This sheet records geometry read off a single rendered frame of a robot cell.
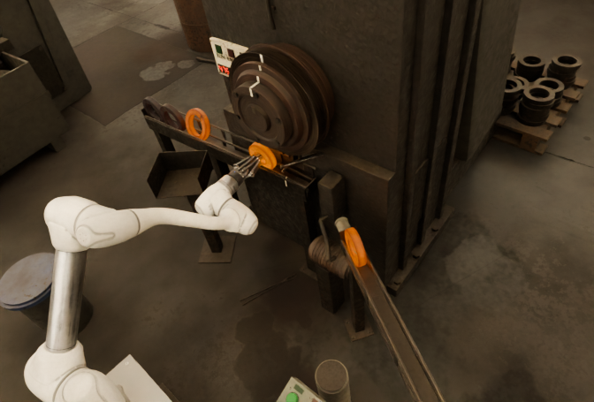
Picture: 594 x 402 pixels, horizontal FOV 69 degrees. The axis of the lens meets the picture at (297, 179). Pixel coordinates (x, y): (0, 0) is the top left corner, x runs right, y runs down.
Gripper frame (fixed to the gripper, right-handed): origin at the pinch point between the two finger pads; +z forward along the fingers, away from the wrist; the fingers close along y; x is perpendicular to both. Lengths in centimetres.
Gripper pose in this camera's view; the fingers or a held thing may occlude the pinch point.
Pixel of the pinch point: (262, 154)
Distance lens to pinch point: 207.7
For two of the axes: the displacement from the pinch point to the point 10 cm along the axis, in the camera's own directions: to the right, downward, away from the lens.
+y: 7.7, 3.8, -5.1
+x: -1.5, -6.7, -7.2
